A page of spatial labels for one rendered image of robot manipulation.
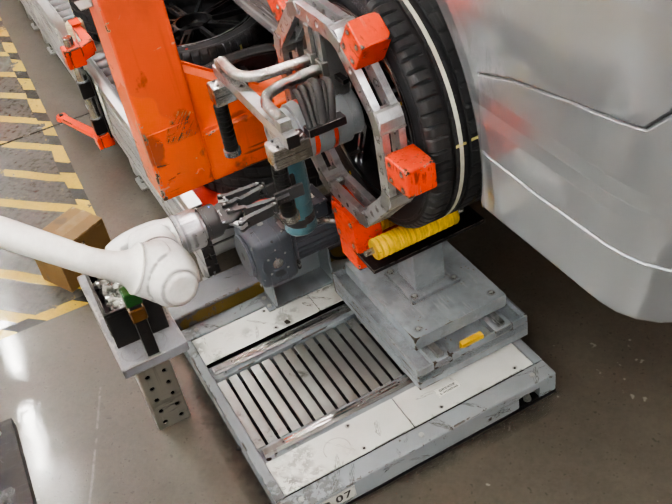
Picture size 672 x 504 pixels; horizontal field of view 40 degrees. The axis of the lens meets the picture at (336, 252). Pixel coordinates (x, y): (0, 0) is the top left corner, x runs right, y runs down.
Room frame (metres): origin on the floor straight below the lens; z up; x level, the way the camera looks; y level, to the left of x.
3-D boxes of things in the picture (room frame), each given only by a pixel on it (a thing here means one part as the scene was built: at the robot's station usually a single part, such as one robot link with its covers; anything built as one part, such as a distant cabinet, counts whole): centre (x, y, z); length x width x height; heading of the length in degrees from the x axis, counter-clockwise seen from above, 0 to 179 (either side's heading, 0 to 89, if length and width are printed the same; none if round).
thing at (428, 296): (1.96, -0.23, 0.32); 0.40 x 0.30 x 0.28; 21
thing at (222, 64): (1.95, 0.08, 1.03); 0.19 x 0.18 x 0.11; 111
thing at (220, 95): (1.98, 0.18, 0.93); 0.09 x 0.05 x 0.05; 111
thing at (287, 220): (1.65, 0.09, 0.83); 0.04 x 0.04 x 0.16
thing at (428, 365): (1.96, -0.23, 0.13); 0.50 x 0.36 x 0.10; 21
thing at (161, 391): (1.84, 0.57, 0.21); 0.10 x 0.10 x 0.42; 21
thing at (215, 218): (1.60, 0.23, 0.83); 0.09 x 0.08 x 0.07; 111
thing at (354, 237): (1.91, -0.11, 0.48); 0.16 x 0.12 x 0.17; 111
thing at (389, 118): (1.90, -0.07, 0.85); 0.54 x 0.07 x 0.54; 21
